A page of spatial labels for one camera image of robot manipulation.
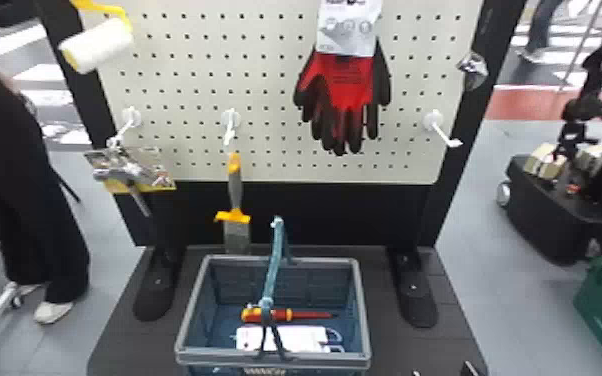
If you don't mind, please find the red screwdriver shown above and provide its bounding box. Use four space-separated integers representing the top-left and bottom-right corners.
240 306 337 325

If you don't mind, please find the blue basket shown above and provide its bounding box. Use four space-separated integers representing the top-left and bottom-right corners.
173 215 374 376

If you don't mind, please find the grey scraper yellow handle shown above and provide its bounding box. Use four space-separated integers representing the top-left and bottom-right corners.
213 151 253 256

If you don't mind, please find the white packet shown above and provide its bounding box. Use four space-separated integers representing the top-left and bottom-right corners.
234 324 345 355

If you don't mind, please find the white paint roller yellow handle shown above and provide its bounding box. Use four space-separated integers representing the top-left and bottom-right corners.
58 0 135 76

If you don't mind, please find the person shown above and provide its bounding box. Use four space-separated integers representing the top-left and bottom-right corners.
515 0 571 65
0 0 92 326

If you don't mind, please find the red black gloves pair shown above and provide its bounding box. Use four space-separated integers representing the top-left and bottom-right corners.
292 0 393 157

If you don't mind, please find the white pegboard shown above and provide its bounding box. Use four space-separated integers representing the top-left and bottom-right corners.
33 0 528 330

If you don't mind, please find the silver tool on yellow card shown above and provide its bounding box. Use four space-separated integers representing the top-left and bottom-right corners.
83 145 177 218

